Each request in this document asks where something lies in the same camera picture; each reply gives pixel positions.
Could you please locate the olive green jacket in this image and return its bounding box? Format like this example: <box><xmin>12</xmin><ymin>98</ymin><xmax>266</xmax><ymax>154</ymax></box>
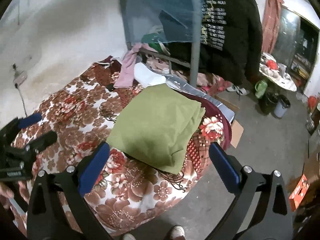
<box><xmin>106</xmin><ymin>84</ymin><xmax>205</xmax><ymax>174</ymax></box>

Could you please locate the orange cardboard box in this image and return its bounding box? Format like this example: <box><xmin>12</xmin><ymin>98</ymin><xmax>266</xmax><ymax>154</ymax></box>
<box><xmin>289</xmin><ymin>174</ymin><xmax>310</xmax><ymax>212</ymax></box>

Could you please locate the white shoe left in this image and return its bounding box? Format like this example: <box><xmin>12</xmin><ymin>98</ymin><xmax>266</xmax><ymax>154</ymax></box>
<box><xmin>121</xmin><ymin>233</ymin><xmax>136</xmax><ymax>240</ymax></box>

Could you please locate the floral red brown blanket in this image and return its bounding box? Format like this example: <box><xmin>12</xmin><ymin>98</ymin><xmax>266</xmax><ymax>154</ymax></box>
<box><xmin>13</xmin><ymin>57</ymin><xmax>232</xmax><ymax>236</ymax></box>

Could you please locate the brown cardboard piece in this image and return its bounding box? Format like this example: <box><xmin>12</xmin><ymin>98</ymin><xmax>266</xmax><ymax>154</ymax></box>
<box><xmin>231</xmin><ymin>120</ymin><xmax>244</xmax><ymax>148</ymax></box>

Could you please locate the pink cloth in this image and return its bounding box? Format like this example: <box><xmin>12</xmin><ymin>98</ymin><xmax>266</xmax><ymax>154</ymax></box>
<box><xmin>114</xmin><ymin>43</ymin><xmax>156</xmax><ymax>88</ymax></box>

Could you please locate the grey trash bin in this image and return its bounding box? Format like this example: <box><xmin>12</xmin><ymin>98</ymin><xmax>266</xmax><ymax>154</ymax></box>
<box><xmin>273</xmin><ymin>95</ymin><xmax>291</xmax><ymax>119</ymax></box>

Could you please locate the green watering jug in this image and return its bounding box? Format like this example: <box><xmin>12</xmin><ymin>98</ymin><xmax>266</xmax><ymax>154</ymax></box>
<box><xmin>255</xmin><ymin>80</ymin><xmax>268</xmax><ymax>99</ymax></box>

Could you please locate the round cluttered table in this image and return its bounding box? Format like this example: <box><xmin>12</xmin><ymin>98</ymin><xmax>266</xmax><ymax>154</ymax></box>
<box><xmin>259</xmin><ymin>52</ymin><xmax>297</xmax><ymax>92</ymax></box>

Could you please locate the blue mosquito net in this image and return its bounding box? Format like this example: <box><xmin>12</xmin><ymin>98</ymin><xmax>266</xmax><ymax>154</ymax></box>
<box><xmin>123</xmin><ymin>0</ymin><xmax>204</xmax><ymax>43</ymax></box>

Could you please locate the black printed hanging shirt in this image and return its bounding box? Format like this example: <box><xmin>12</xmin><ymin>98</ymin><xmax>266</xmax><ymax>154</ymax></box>
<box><xmin>170</xmin><ymin>0</ymin><xmax>263</xmax><ymax>87</ymax></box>

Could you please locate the pink hanging curtain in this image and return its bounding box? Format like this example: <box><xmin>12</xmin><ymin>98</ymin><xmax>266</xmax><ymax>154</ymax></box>
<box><xmin>261</xmin><ymin>0</ymin><xmax>284</xmax><ymax>54</ymax></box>

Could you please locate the black power cable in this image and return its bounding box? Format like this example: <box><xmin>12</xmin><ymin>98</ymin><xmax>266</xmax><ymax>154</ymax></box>
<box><xmin>15</xmin><ymin>83</ymin><xmax>28</xmax><ymax>118</ymax></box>

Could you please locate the white wall power strip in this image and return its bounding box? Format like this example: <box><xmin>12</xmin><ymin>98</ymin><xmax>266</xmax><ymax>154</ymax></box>
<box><xmin>13</xmin><ymin>70</ymin><xmax>28</xmax><ymax>86</ymax></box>

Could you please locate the grey metal bed post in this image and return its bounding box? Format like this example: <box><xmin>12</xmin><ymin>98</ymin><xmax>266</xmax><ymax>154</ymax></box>
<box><xmin>189</xmin><ymin>0</ymin><xmax>202</xmax><ymax>87</ymax></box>

